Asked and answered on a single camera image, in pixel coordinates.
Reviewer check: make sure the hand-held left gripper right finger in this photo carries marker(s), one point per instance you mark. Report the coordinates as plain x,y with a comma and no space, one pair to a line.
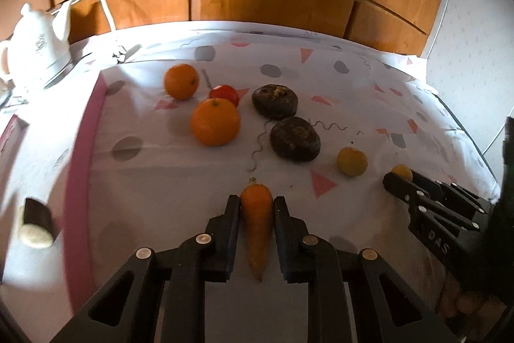
283,230

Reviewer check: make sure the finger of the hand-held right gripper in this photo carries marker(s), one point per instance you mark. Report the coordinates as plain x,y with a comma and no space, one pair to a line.
395,186
449,188

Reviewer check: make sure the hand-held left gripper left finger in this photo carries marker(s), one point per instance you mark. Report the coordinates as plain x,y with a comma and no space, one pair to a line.
229,230

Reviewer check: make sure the small yellow round fruit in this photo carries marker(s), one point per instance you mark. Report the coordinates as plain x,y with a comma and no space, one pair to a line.
401,170

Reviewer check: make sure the orange carrot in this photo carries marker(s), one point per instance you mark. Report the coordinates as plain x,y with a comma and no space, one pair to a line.
255,214

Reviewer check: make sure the dark brown round fruit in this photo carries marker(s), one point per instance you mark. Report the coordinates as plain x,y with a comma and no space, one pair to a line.
295,140
275,101

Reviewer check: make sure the orange with long stem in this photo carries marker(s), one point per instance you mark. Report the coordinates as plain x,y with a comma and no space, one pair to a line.
215,122

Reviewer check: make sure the red tomato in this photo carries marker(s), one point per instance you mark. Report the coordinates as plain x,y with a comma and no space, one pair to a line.
225,94

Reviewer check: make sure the pink-edged cardboard box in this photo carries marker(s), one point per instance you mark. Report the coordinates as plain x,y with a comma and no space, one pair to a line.
86,166

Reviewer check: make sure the person's right hand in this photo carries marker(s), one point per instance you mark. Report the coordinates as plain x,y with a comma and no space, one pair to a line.
466,301

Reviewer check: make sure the white patterned tablecloth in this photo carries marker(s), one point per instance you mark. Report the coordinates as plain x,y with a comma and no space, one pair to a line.
160,182

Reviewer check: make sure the dark cut vegetable piece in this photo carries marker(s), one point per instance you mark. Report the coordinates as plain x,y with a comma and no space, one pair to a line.
38,224

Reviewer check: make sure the white floral electric kettle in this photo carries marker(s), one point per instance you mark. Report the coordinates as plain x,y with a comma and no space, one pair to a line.
38,45

